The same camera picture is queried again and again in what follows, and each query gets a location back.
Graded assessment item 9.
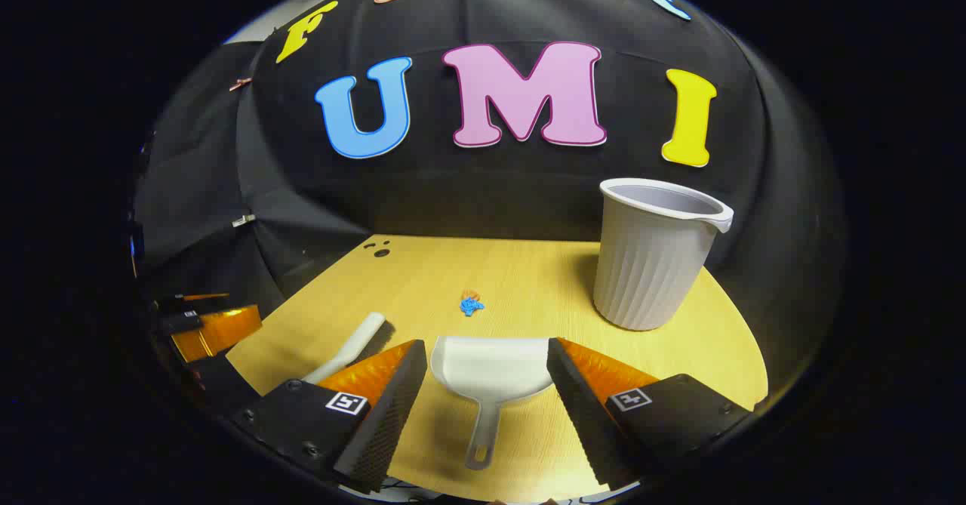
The black backdrop cloth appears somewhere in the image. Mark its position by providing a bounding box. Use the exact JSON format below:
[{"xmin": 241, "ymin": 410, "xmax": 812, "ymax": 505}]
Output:
[{"xmin": 132, "ymin": 0, "xmax": 846, "ymax": 415}]

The white ribbed garbage bin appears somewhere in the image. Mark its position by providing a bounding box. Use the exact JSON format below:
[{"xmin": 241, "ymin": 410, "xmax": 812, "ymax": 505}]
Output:
[{"xmin": 592, "ymin": 178, "xmax": 734, "ymax": 331}]

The wooden desktop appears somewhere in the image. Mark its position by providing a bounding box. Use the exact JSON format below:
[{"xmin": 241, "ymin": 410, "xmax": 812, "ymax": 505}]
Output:
[{"xmin": 226, "ymin": 233, "xmax": 769, "ymax": 504}]

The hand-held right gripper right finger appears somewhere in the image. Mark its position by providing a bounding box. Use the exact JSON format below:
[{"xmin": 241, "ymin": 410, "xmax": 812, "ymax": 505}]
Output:
[{"xmin": 546, "ymin": 337, "xmax": 755, "ymax": 489}]

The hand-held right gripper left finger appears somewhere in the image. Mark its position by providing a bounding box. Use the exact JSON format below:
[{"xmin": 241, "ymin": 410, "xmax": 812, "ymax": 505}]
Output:
[{"xmin": 230, "ymin": 339, "xmax": 429, "ymax": 494}]

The white plastic dustpan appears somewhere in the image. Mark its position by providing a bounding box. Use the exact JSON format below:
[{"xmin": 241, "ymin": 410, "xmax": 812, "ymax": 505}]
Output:
[{"xmin": 430, "ymin": 337, "xmax": 555, "ymax": 471}]

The small white broom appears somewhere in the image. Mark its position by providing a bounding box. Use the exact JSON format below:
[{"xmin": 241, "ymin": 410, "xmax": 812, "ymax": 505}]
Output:
[{"xmin": 302, "ymin": 312, "xmax": 397, "ymax": 385}]

